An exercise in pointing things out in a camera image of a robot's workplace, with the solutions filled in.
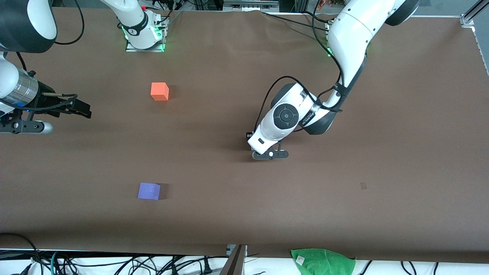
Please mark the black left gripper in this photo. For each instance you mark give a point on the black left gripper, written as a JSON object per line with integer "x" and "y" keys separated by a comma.
{"x": 247, "y": 138}

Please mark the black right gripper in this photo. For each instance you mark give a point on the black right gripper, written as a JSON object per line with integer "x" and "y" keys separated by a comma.
{"x": 49, "y": 103}

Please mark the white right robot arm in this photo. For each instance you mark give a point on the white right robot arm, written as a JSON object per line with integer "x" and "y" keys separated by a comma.
{"x": 131, "y": 17}

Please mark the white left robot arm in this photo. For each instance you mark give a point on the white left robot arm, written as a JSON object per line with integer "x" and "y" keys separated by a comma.
{"x": 353, "y": 42}

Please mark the orange foam block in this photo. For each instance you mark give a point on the orange foam block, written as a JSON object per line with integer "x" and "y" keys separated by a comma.
{"x": 158, "y": 92}

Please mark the purple foam block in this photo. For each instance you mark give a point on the purple foam block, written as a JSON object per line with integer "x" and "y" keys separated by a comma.
{"x": 148, "y": 191}

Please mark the brown table cover sheet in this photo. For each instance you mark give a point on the brown table cover sheet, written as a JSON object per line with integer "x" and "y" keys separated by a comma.
{"x": 229, "y": 198}

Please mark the grey metal rack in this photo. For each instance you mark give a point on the grey metal rack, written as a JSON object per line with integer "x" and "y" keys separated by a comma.
{"x": 250, "y": 4}

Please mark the green cloth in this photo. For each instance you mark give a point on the green cloth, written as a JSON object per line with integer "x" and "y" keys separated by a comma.
{"x": 324, "y": 263}

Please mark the small orange object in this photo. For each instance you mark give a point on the small orange object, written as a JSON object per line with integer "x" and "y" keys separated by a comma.
{"x": 324, "y": 4}

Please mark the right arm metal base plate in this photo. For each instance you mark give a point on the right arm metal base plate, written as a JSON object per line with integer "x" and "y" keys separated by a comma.
{"x": 145, "y": 50}

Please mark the aluminium frame post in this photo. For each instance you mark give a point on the aluminium frame post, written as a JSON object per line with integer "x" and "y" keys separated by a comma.
{"x": 235, "y": 265}

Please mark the aluminium frame profile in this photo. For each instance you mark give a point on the aluminium frame profile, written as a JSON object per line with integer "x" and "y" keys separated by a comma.
{"x": 468, "y": 19}

